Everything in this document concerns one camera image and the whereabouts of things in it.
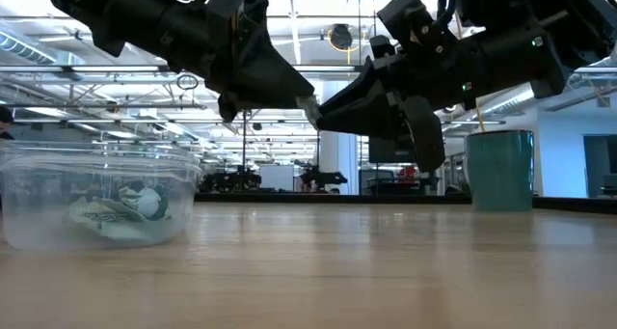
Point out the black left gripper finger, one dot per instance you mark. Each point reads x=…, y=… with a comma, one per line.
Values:
x=227, y=109
x=265, y=78

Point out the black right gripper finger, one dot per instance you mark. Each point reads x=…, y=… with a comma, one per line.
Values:
x=426, y=136
x=361, y=112

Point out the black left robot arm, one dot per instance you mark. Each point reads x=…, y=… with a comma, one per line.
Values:
x=144, y=25

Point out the black background robot arm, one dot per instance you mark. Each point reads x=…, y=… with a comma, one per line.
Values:
x=320, y=178
x=231, y=180

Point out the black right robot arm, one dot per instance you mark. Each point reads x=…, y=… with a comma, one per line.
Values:
x=540, y=39

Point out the red object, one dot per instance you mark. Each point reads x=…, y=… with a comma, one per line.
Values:
x=407, y=173

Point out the black monitor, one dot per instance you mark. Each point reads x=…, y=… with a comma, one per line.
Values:
x=385, y=150

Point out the white building column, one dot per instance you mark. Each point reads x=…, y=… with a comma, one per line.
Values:
x=337, y=165

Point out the white panel board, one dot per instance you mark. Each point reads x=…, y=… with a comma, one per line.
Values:
x=276, y=177

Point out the teal cup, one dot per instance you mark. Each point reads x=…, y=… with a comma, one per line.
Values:
x=501, y=174

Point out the black table rim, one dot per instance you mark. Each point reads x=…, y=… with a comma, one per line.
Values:
x=289, y=198

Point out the long ceiling light bar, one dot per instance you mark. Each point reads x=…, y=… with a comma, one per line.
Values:
x=115, y=69

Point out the dark window panel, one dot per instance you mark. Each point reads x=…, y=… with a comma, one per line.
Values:
x=598, y=165

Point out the clear plastic bin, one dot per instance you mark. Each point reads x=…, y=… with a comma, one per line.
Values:
x=38, y=223

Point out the person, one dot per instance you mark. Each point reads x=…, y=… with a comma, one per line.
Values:
x=5, y=119

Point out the black metal frame rig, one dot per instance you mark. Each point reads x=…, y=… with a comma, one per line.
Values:
x=244, y=145

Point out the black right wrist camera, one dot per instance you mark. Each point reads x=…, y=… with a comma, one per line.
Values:
x=410, y=20

